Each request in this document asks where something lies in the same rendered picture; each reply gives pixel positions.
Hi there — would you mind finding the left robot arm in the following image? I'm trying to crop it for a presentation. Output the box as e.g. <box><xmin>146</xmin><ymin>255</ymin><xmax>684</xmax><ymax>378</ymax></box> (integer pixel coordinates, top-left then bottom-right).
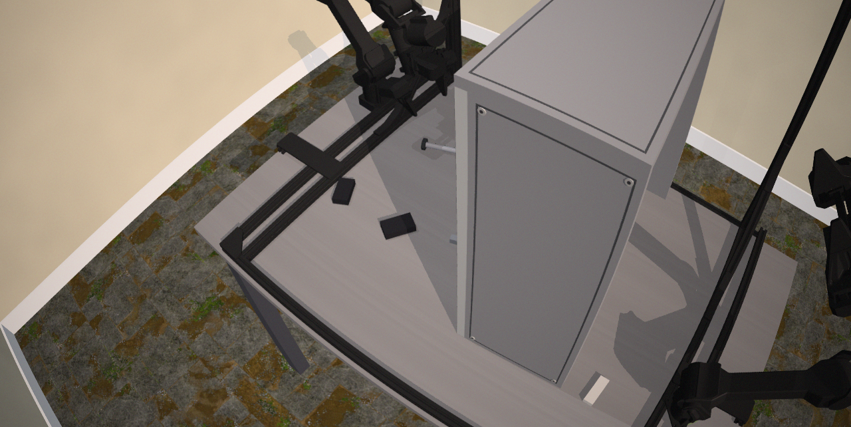
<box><xmin>665</xmin><ymin>350</ymin><xmax>851</xmax><ymax>427</ymax></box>

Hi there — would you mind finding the beige rectangular block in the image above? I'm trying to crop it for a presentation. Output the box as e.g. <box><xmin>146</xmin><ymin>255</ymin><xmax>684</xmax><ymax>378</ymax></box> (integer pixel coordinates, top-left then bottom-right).
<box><xmin>583</xmin><ymin>376</ymin><xmax>609</xmax><ymax>406</ymax></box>

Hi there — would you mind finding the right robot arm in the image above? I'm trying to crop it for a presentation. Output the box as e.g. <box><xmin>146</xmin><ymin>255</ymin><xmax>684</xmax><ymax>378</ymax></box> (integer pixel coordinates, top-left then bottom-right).
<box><xmin>317</xmin><ymin>0</ymin><xmax>451</xmax><ymax>108</ymax></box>

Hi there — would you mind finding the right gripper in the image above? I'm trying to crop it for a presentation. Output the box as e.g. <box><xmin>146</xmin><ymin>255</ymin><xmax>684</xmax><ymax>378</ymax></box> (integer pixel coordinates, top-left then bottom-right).
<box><xmin>378</xmin><ymin>45</ymin><xmax>457</xmax><ymax>116</ymax></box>

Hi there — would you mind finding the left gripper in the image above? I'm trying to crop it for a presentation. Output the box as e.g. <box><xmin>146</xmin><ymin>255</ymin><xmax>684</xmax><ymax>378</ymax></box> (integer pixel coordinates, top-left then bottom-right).
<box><xmin>808</xmin><ymin>148</ymin><xmax>851</xmax><ymax>317</ymax></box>

